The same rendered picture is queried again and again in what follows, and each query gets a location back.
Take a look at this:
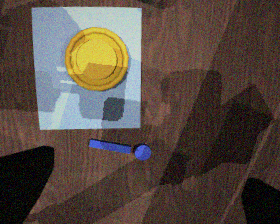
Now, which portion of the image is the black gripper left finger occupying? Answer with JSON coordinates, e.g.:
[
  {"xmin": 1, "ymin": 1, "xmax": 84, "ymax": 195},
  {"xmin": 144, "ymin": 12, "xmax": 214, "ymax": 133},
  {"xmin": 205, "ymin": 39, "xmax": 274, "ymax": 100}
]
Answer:
[{"xmin": 0, "ymin": 145, "xmax": 54, "ymax": 224}]

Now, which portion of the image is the yellow round plate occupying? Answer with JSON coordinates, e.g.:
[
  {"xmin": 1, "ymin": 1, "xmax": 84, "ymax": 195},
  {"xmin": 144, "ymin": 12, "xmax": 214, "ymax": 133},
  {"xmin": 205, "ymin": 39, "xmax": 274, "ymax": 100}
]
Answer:
[{"xmin": 65, "ymin": 27, "xmax": 128, "ymax": 91}]

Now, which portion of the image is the light blue rectangular mat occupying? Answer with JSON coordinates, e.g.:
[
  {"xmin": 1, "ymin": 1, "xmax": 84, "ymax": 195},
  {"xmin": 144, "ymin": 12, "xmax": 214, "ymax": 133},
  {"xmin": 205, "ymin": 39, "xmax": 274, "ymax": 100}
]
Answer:
[{"xmin": 31, "ymin": 7, "xmax": 141, "ymax": 129}]

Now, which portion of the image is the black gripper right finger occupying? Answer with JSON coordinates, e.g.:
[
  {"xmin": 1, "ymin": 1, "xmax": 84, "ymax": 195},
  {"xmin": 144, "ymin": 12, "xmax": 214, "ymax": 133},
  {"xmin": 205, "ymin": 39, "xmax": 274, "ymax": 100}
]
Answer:
[{"xmin": 241, "ymin": 177, "xmax": 280, "ymax": 224}]

